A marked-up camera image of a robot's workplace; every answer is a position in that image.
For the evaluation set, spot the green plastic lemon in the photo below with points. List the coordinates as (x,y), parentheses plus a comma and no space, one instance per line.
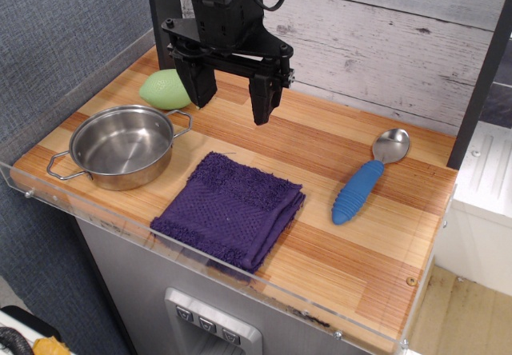
(164,90)

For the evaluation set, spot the yellow object bottom left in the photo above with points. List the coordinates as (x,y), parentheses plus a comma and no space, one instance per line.
(50,346)

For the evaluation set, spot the clear acrylic table guard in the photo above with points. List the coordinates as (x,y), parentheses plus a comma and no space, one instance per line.
(368,296)

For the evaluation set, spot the grey toy fridge cabinet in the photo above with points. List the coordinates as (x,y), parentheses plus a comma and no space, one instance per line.
(137,277)

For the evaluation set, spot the dark vertical post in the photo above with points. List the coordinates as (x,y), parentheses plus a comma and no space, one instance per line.
(162,10)
(482,87)

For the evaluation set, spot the right dark vertical post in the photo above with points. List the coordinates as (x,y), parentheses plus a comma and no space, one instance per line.
(482,87)

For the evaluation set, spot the purple folded towel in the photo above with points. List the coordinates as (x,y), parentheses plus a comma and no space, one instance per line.
(232,212)

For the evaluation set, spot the white toy sink unit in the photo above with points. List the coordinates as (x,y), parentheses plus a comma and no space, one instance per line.
(474,241)

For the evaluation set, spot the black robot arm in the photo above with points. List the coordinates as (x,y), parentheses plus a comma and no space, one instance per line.
(229,36)

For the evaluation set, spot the blue handled metal spoon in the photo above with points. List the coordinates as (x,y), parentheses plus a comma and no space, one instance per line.
(390,147)

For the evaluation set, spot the silver dispenser button panel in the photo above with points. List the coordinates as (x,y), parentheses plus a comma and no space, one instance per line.
(199,328)

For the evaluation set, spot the stainless steel pan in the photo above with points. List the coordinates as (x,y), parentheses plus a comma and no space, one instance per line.
(124,147)

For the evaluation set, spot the left dark vertical post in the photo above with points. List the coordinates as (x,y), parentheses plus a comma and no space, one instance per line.
(162,10)

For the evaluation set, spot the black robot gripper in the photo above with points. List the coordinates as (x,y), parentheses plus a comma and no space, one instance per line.
(229,35)

